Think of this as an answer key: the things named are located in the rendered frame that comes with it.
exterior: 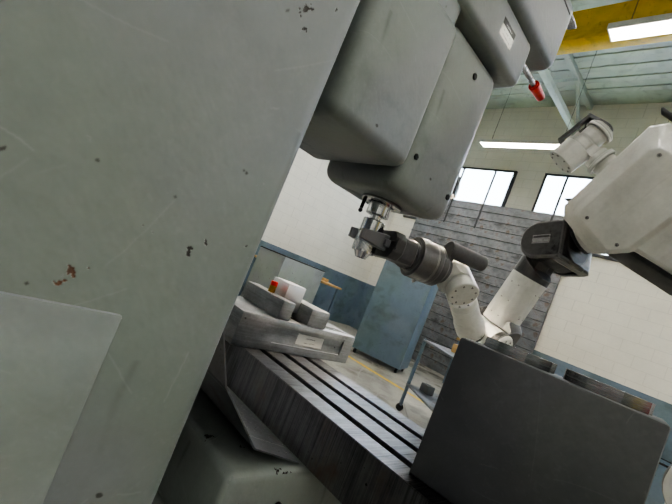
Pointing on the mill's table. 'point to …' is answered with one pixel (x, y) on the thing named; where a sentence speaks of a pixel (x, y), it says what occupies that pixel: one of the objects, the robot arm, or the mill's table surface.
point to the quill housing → (430, 142)
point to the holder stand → (535, 434)
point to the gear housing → (494, 38)
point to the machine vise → (281, 328)
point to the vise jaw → (311, 315)
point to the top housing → (542, 28)
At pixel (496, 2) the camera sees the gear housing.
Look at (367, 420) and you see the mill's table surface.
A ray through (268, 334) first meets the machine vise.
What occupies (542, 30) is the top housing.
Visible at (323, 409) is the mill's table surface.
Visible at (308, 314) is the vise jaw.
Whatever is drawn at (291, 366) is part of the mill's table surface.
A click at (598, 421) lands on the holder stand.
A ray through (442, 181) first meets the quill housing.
